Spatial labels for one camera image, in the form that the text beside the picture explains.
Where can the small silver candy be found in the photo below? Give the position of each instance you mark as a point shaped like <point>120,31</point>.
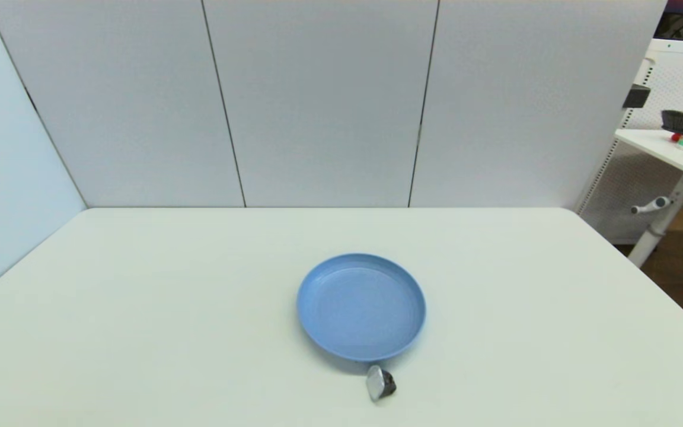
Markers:
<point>380,382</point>

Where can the black clamp block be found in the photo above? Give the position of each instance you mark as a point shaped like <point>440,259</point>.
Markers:
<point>636,96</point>

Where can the blue round plate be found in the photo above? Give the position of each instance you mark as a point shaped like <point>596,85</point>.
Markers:
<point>360,308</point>

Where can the white side table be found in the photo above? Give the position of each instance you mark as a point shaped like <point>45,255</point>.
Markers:
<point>656,145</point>

